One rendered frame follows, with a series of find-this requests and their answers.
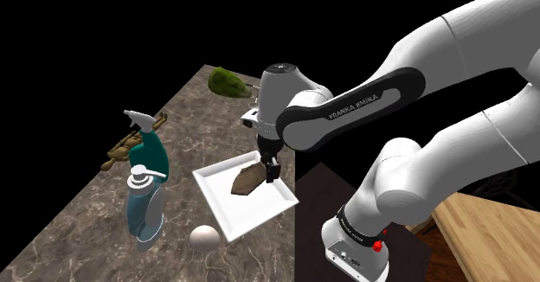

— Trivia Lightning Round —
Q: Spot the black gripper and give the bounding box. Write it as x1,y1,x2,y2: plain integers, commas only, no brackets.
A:
256,133,285,185

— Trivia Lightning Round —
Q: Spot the brown wedge-shaped piece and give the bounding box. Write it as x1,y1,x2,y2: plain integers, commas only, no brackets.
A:
230,161,268,197

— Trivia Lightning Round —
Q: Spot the white square plate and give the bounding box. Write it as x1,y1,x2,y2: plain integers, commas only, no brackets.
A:
191,150,300,244

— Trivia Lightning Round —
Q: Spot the dark robot stand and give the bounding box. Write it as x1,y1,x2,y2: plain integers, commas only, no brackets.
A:
293,161,434,282

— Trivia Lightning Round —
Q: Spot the white egg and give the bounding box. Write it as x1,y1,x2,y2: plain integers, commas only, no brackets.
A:
188,224,222,254

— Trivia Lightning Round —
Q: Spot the green avocado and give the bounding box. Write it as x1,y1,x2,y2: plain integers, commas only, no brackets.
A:
207,66,254,100

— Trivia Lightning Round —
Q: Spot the teal spray bottle white trigger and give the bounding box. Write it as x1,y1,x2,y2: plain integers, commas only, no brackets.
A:
123,109,170,185

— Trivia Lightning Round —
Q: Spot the blue soap dispenser white pump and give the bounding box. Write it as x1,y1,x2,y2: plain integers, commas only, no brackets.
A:
125,164,168,253

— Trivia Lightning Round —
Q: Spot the brown doll figure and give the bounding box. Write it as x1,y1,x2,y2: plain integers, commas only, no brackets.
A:
100,112,169,172

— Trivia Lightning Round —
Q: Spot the light wooden table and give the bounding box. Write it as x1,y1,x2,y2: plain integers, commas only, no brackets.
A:
406,191,540,282

